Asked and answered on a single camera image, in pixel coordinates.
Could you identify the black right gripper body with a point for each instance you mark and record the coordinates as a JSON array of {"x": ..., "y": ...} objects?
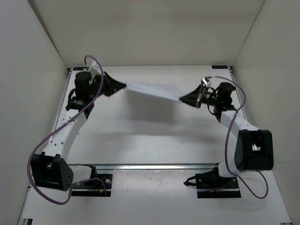
[{"x": 209, "y": 99}]

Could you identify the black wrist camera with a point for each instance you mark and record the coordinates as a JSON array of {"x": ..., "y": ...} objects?
[
  {"x": 83, "y": 84},
  {"x": 225, "y": 90}
]

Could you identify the white skirt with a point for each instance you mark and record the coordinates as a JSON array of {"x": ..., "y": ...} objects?
[{"x": 165, "y": 91}]

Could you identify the black left corner label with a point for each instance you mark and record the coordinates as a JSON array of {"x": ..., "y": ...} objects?
[{"x": 80, "y": 68}]

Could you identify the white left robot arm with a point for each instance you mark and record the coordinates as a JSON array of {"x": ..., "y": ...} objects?
[{"x": 49, "y": 169}]

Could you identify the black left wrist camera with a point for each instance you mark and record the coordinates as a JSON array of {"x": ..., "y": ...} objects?
[{"x": 83, "y": 84}]

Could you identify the black right corner label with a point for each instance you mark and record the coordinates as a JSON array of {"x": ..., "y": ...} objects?
[{"x": 219, "y": 67}]

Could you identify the black corner label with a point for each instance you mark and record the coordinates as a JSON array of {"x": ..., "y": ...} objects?
[
  {"x": 219, "y": 67},
  {"x": 80, "y": 68}
]

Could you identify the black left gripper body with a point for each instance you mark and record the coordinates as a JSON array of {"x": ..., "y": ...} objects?
[{"x": 97, "y": 82}]

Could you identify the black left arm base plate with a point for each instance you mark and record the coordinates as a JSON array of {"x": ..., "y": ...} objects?
[{"x": 91, "y": 182}]

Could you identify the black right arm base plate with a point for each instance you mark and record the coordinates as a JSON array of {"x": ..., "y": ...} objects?
[{"x": 210, "y": 185}]

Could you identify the aluminium table rail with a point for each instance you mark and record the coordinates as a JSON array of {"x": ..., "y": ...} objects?
[{"x": 154, "y": 166}]

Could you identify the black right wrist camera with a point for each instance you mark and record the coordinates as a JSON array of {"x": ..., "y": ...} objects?
[{"x": 225, "y": 90}]

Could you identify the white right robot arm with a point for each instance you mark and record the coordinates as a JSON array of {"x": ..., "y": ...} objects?
[{"x": 247, "y": 148}]

